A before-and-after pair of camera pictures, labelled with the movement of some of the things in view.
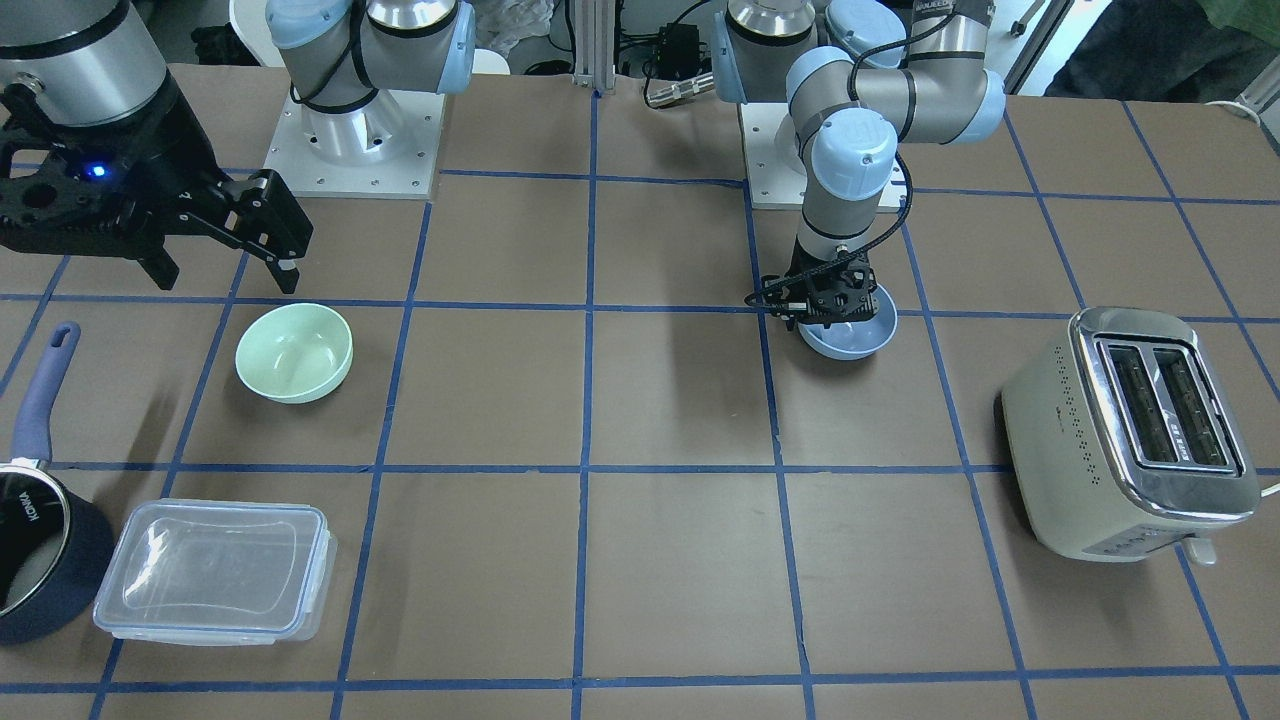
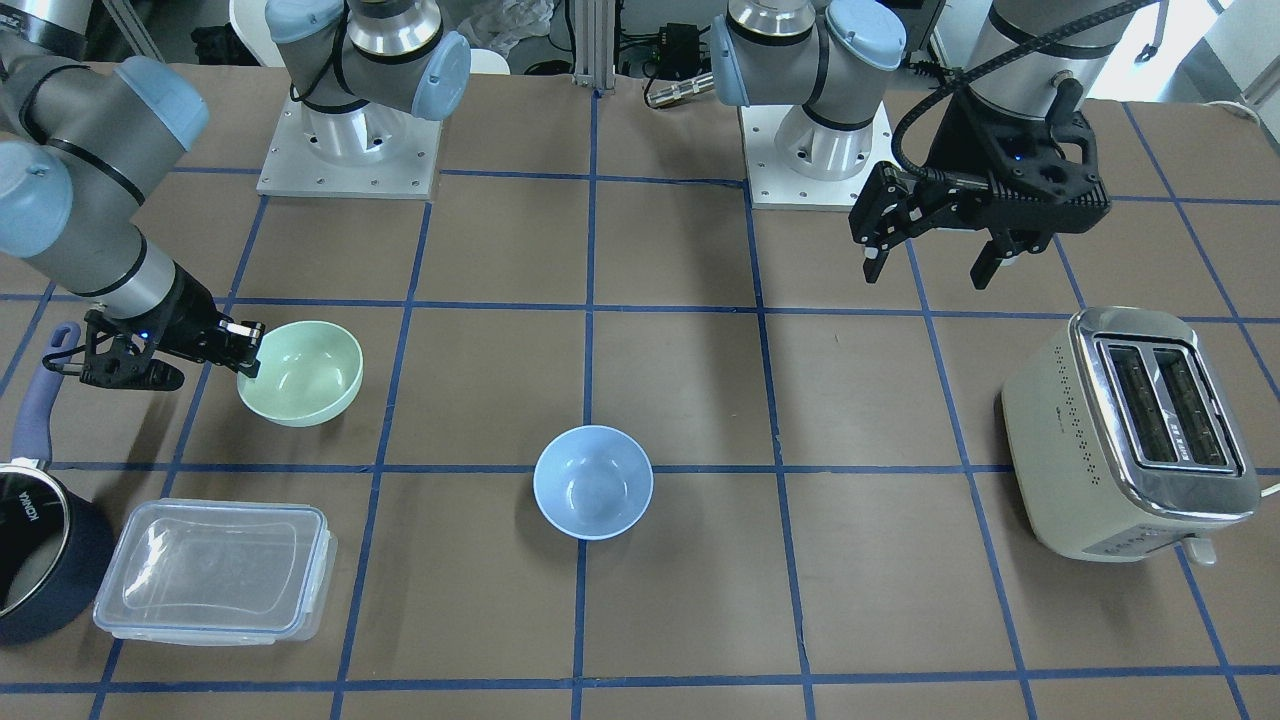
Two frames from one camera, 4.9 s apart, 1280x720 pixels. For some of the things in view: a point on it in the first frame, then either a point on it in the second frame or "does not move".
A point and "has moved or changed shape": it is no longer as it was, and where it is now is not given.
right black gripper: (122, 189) → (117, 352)
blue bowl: (854, 339) → (594, 482)
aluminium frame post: (594, 22) does not move
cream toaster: (1124, 442) does not move
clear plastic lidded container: (189, 571) does not move
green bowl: (294, 353) has moved or changed shape
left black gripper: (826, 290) → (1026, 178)
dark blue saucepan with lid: (57, 548) does not move
